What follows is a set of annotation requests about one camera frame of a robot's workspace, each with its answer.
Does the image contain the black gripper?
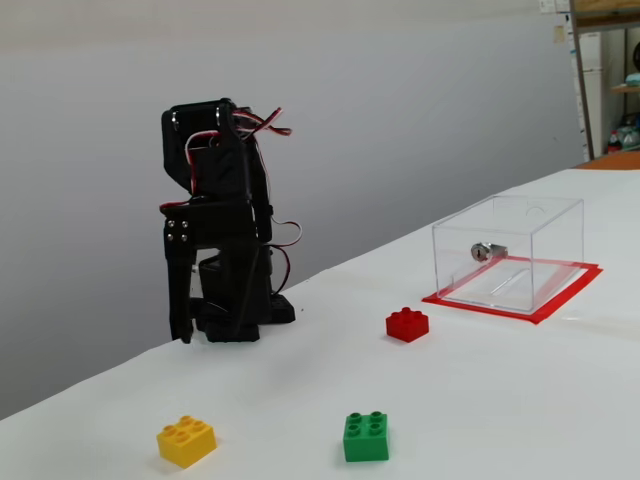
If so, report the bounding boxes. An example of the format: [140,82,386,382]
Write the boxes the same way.
[164,199,263,345]

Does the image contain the yellow lego brick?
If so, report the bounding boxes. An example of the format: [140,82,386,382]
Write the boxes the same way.
[156,415,218,470]

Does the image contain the red lego brick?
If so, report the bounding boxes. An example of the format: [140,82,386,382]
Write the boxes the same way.
[385,307,431,345]

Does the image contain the green lego brick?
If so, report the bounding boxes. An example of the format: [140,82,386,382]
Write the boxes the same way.
[342,410,391,463]

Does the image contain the transparent acrylic box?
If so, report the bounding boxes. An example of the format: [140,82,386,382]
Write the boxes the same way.
[431,194,585,315]

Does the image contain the silver cam lock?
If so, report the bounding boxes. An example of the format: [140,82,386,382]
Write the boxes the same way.
[470,241,509,264]

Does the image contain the orange table surface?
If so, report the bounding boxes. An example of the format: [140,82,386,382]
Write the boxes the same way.
[574,149,640,172]

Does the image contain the white cabinet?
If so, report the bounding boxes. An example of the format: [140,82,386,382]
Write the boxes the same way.
[579,31,609,151]

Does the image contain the crumpled plastic bag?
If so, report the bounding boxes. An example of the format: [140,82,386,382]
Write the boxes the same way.
[617,113,640,151]

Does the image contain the red white upper arm cable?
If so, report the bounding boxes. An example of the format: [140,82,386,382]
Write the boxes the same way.
[268,219,304,297]

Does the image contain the red white wrist cable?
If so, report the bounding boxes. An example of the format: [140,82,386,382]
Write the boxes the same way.
[158,128,222,211]

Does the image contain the thin forearm servo cable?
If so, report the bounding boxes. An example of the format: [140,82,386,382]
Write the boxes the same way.
[233,106,294,140]

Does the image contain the red tape frame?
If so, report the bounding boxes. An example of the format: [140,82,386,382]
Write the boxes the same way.
[421,255,604,327]

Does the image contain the grey metal shelf frame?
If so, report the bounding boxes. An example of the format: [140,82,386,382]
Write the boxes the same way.
[568,0,640,161]

